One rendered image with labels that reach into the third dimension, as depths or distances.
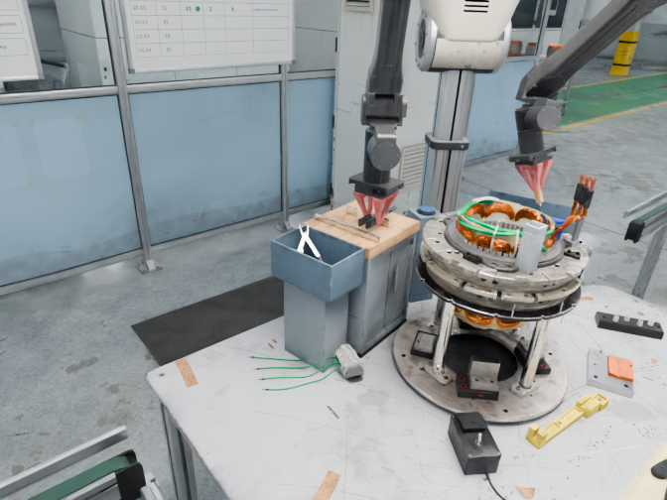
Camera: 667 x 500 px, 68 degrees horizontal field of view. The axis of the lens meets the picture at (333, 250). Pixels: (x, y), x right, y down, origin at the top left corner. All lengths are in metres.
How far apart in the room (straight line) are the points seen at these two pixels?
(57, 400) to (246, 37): 2.09
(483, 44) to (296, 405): 0.96
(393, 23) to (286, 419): 0.75
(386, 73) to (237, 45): 2.18
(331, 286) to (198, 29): 2.20
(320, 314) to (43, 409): 1.57
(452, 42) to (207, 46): 1.87
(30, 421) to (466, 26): 2.07
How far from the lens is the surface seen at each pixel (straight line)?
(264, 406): 1.06
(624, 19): 1.13
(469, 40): 1.36
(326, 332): 1.06
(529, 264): 0.94
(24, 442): 2.29
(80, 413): 2.32
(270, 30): 3.19
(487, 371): 1.09
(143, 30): 2.85
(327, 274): 0.96
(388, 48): 0.93
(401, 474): 0.96
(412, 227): 1.14
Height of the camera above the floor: 1.52
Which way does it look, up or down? 27 degrees down
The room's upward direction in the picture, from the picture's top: 2 degrees clockwise
